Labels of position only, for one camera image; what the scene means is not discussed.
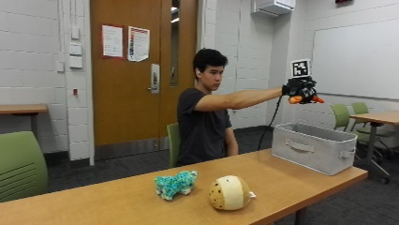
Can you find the black orange soft toy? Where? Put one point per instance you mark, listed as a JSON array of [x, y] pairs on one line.
[[295, 99]]

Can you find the white marker cube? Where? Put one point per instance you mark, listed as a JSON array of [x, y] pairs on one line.
[[301, 68]]

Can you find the green chair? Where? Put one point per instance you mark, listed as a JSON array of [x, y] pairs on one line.
[[20, 165], [367, 122], [173, 143], [342, 116]]

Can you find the whiteboard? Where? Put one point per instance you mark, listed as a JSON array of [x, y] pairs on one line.
[[357, 59]]

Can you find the grey fabric storage bin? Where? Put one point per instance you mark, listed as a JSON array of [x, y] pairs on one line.
[[311, 146]]

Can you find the wooden table with metal legs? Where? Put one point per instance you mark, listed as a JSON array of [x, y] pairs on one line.
[[375, 125]]

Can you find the the person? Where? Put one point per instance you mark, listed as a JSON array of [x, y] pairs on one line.
[[204, 122]]

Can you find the white earbud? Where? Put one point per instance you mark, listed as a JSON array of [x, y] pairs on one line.
[[198, 72]]

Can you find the cream round plush toy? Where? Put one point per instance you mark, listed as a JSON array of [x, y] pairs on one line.
[[229, 193]]

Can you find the teal plush toy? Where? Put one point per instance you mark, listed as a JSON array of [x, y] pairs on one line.
[[174, 185]]

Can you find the colourful paper poster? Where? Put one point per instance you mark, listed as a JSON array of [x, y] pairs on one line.
[[138, 43]]

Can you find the wooden door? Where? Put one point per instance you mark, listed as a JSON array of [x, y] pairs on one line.
[[124, 78]]

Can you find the white paper notice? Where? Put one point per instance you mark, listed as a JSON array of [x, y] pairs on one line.
[[112, 41]]

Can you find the wooden side table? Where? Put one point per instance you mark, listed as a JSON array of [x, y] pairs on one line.
[[23, 109]]

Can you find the white wall unit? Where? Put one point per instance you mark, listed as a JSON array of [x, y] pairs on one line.
[[271, 7]]

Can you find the red wall pull station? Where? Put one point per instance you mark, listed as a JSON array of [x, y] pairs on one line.
[[75, 92]]

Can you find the white wall switch box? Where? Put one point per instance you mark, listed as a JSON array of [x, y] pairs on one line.
[[75, 62], [75, 49]]

